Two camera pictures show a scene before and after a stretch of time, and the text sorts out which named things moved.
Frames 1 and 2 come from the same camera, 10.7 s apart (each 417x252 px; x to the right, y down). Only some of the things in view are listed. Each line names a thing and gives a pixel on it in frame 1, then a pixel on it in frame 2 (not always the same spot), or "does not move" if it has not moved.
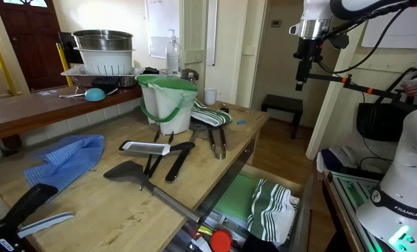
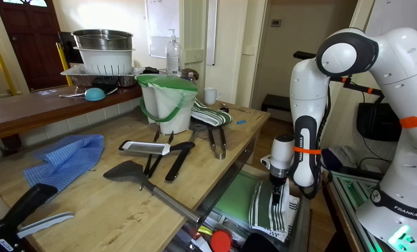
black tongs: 219,140 does not move
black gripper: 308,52 -> 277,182
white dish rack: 102,63 does not move
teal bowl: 94,94 does not move
